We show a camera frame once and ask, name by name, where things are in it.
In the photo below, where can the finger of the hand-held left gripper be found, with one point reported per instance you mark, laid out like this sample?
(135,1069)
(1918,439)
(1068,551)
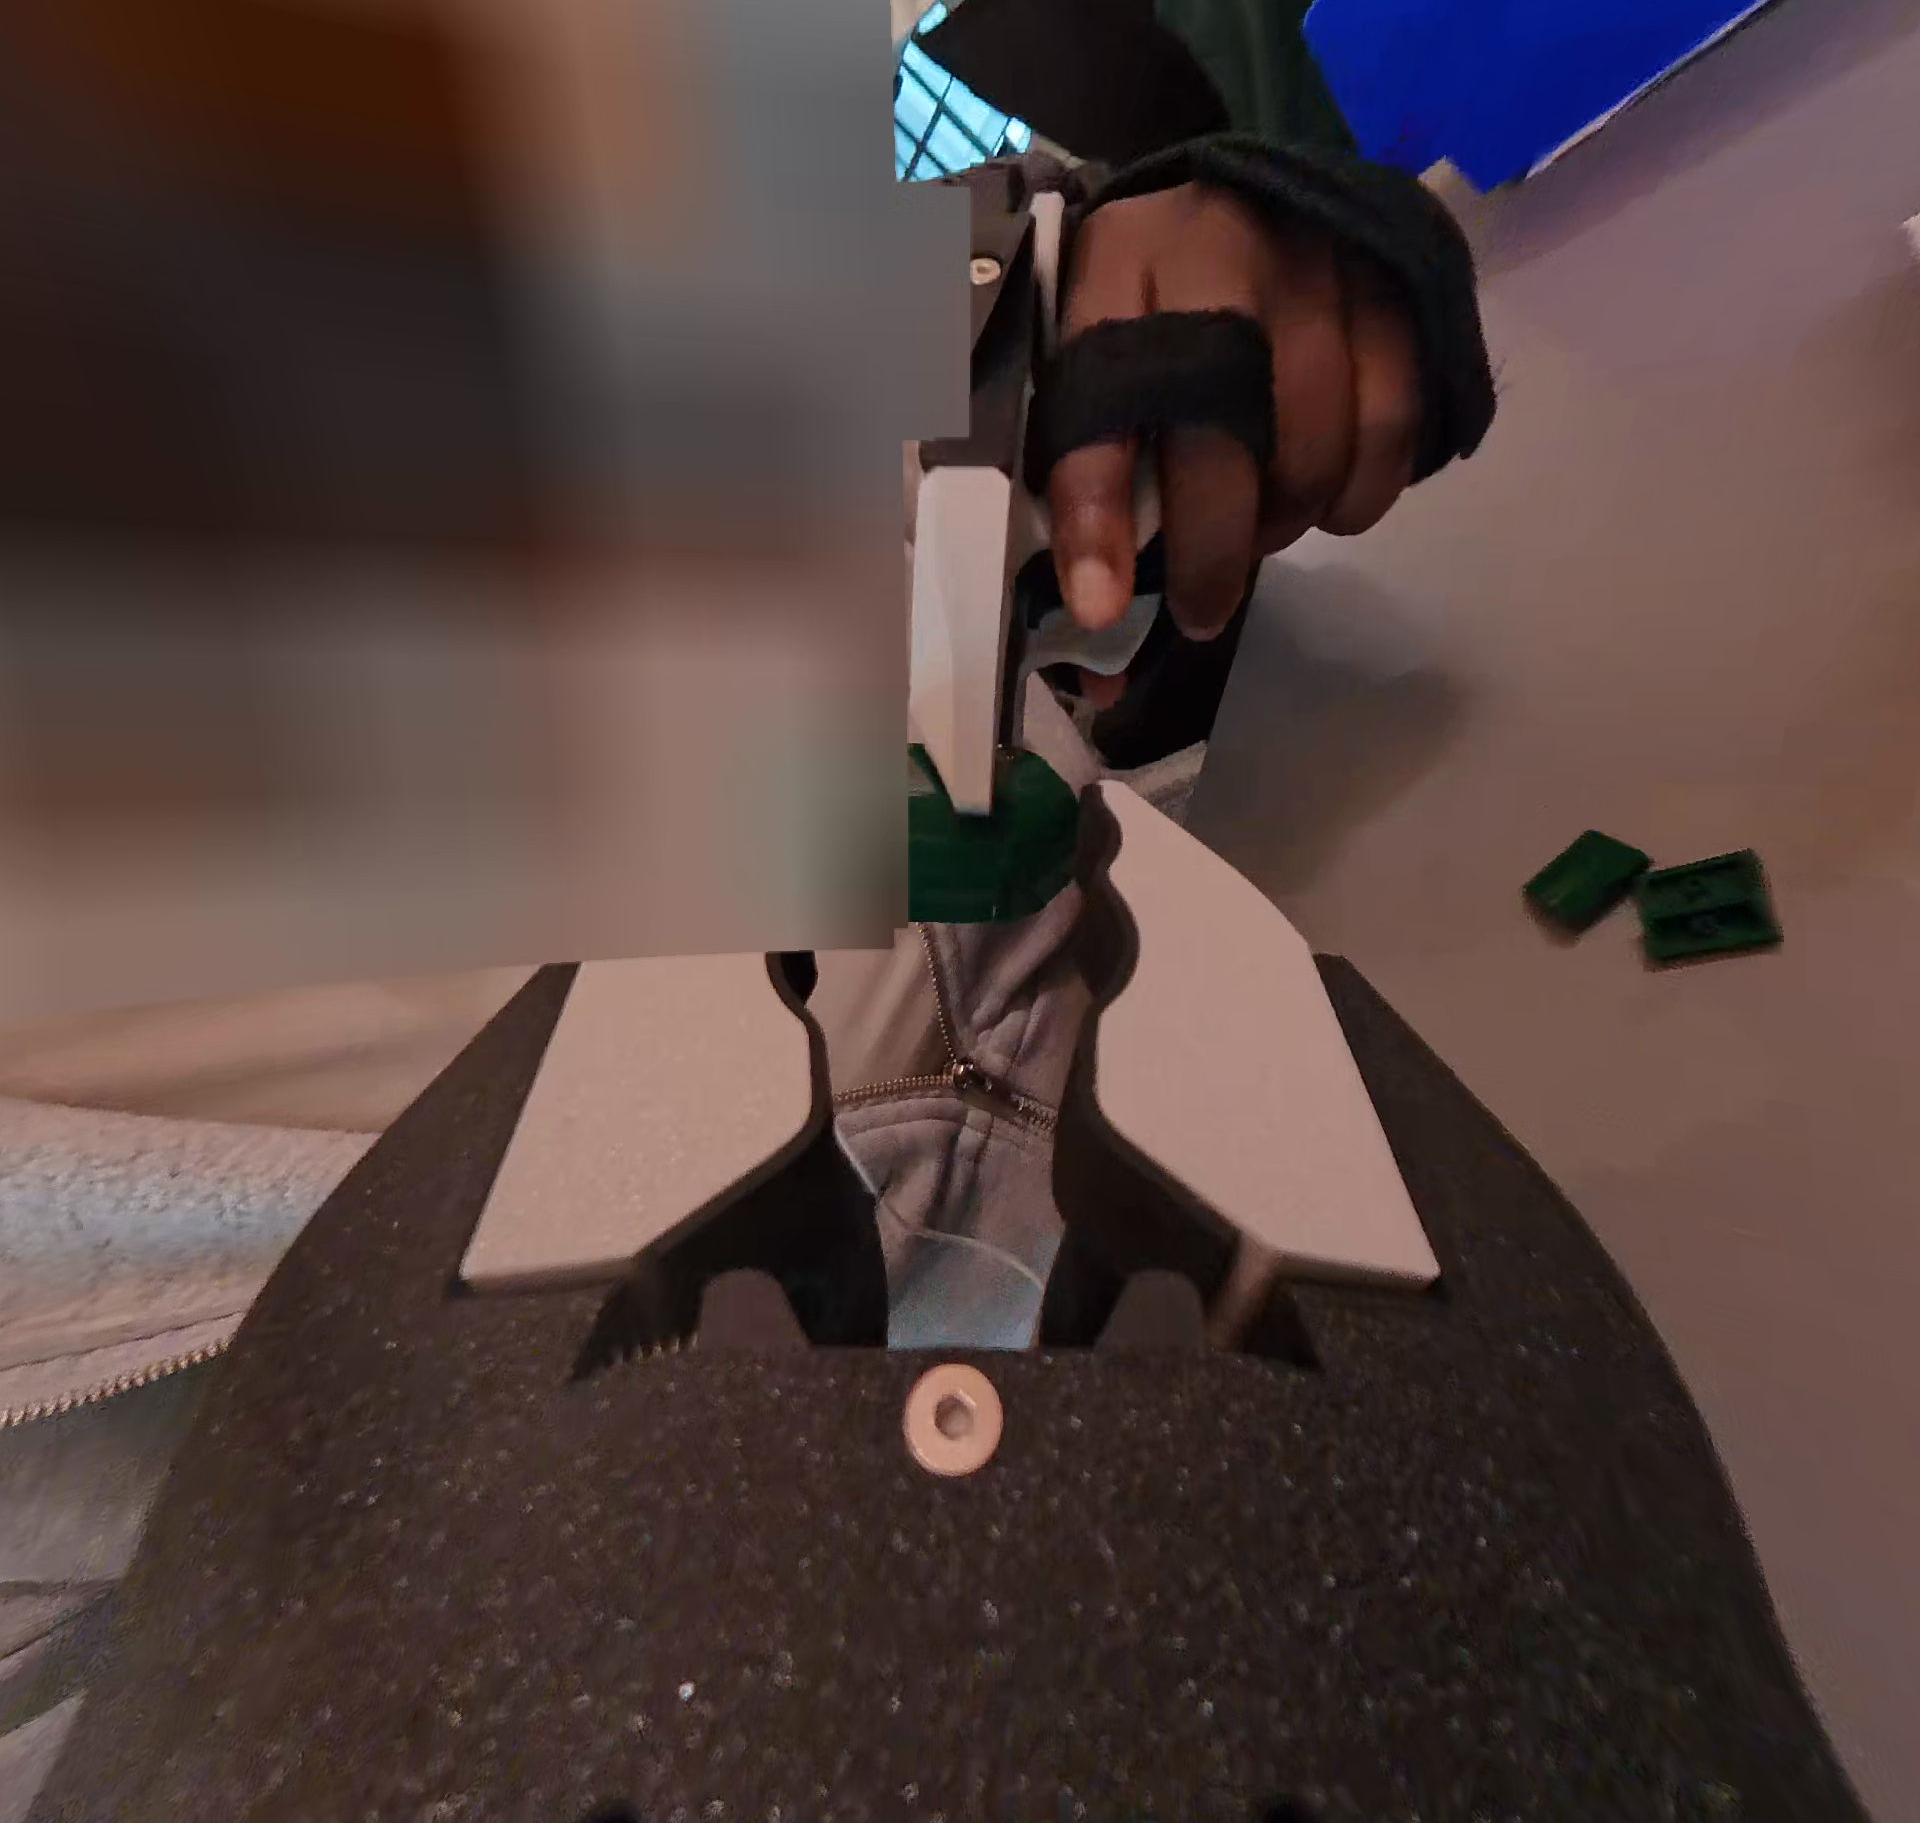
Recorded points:
(954,625)

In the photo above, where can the blue board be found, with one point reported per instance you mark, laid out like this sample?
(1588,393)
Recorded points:
(1501,23)

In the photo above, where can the large green plastic block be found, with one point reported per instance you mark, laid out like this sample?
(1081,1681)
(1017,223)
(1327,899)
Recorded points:
(1005,853)

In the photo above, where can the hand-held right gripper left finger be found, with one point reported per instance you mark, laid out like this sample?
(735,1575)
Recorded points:
(644,1105)

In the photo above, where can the small green plastic block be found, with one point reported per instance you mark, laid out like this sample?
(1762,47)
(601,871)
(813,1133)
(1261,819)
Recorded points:
(1586,879)

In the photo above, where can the grey zip hoodie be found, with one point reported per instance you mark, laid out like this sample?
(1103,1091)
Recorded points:
(961,985)

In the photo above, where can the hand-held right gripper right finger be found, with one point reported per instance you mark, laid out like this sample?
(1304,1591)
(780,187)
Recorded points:
(1245,1075)

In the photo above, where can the window with grid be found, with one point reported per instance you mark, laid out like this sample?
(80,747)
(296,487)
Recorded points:
(961,107)

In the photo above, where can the green plastic block with studs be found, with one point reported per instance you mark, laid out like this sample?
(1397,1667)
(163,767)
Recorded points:
(1711,907)

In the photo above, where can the person's left hand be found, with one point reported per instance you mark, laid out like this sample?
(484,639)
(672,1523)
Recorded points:
(1200,263)

